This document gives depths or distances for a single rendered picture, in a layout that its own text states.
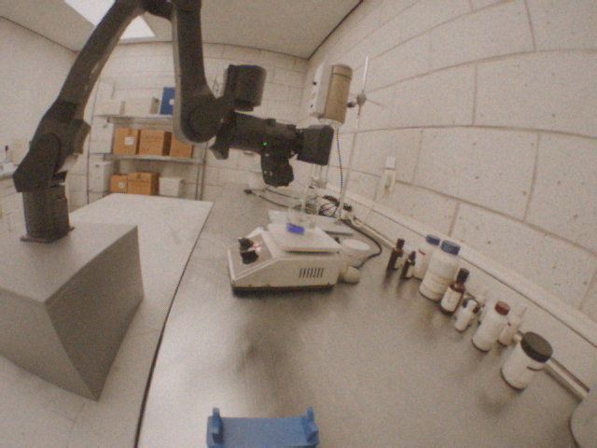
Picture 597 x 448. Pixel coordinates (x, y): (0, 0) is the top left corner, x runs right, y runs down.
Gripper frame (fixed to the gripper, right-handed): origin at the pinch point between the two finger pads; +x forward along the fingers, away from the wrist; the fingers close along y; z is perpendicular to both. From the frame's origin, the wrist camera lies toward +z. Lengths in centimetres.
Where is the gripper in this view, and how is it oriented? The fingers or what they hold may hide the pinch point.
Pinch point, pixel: (310, 147)
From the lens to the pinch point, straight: 44.9
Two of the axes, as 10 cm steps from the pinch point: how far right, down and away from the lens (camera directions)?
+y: 6.4, 3.2, -7.0
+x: 7.5, -0.4, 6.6
